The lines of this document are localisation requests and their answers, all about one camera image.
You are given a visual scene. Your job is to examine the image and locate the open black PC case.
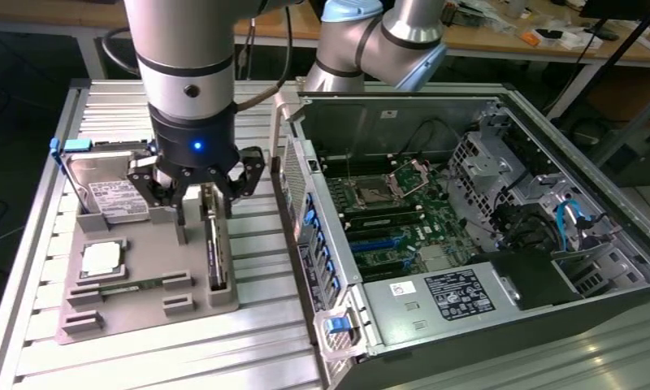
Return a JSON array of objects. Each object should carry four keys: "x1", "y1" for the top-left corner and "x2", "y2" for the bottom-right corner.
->
[{"x1": 269, "y1": 83, "x2": 650, "y2": 390}]

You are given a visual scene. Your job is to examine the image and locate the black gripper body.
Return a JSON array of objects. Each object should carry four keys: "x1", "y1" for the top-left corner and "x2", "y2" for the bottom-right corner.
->
[{"x1": 148, "y1": 102, "x2": 241, "y2": 180}]

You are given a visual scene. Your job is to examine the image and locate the black fan shroud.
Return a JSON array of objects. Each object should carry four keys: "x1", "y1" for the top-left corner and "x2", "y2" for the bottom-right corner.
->
[{"x1": 476, "y1": 249, "x2": 584, "y2": 312}]

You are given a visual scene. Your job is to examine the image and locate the green motherboard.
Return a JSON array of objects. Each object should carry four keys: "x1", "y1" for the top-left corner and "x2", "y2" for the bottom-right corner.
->
[{"x1": 324, "y1": 162, "x2": 484, "y2": 284}]

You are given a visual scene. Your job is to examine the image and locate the blue wire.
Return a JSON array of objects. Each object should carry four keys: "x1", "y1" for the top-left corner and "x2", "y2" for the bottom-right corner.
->
[{"x1": 555, "y1": 201, "x2": 584, "y2": 253}]

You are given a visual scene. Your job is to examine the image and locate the grey parts rack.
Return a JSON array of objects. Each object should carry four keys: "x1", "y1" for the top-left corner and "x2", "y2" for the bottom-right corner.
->
[{"x1": 53, "y1": 182, "x2": 241, "y2": 346}]

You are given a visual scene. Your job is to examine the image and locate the CPU socket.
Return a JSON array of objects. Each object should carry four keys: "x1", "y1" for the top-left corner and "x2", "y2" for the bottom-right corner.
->
[{"x1": 352, "y1": 176, "x2": 397, "y2": 204}]

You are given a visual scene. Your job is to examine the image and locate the black graphics card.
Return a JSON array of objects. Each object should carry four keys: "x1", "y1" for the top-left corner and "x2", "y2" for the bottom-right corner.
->
[{"x1": 199, "y1": 183, "x2": 232, "y2": 292}]

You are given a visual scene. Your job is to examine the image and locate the orange and white box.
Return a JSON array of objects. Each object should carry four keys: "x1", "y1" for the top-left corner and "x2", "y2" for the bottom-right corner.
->
[{"x1": 523, "y1": 28, "x2": 581, "y2": 50}]

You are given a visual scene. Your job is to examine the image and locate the metal socket cover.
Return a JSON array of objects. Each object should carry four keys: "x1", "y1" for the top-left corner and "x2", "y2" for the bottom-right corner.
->
[{"x1": 387, "y1": 160, "x2": 433, "y2": 190}]

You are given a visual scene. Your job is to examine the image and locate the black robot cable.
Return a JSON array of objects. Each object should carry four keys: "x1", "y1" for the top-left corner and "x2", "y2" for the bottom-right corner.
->
[{"x1": 232, "y1": 0, "x2": 299, "y2": 113}]

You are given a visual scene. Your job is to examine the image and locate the grey power supply unit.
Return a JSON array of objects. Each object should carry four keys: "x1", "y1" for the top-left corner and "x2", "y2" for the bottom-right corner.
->
[{"x1": 360, "y1": 262, "x2": 521, "y2": 354}]

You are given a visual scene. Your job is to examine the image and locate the silver CPU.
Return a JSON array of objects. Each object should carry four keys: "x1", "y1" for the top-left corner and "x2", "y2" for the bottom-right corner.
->
[{"x1": 80, "y1": 242, "x2": 125, "y2": 274}]

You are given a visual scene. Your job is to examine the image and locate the metal disk bay cage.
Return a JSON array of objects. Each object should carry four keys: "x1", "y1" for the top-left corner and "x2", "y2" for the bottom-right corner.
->
[{"x1": 447, "y1": 129, "x2": 532, "y2": 212}]

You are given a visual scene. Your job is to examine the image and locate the blue expansion slot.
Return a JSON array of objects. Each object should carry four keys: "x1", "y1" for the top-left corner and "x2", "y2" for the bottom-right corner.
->
[{"x1": 352, "y1": 239, "x2": 403, "y2": 253}]

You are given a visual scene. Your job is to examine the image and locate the hard disk with blue bracket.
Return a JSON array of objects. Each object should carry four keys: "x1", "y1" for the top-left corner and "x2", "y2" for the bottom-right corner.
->
[{"x1": 49, "y1": 137, "x2": 161, "y2": 225}]

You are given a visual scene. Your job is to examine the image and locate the black RAM stick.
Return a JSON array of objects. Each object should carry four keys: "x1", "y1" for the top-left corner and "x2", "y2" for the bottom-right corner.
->
[{"x1": 349, "y1": 210, "x2": 419, "y2": 232}]

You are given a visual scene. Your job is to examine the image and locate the wooden desk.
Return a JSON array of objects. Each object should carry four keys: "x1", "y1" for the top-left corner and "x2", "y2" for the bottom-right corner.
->
[{"x1": 0, "y1": 0, "x2": 650, "y2": 66}]

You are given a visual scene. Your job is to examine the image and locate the black monitor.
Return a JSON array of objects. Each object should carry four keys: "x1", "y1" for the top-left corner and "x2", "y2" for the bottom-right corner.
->
[{"x1": 579, "y1": 0, "x2": 650, "y2": 21}]

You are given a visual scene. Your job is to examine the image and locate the green RAM stick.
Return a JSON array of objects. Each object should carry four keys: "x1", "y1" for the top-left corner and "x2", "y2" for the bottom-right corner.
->
[{"x1": 97, "y1": 282, "x2": 167, "y2": 293}]

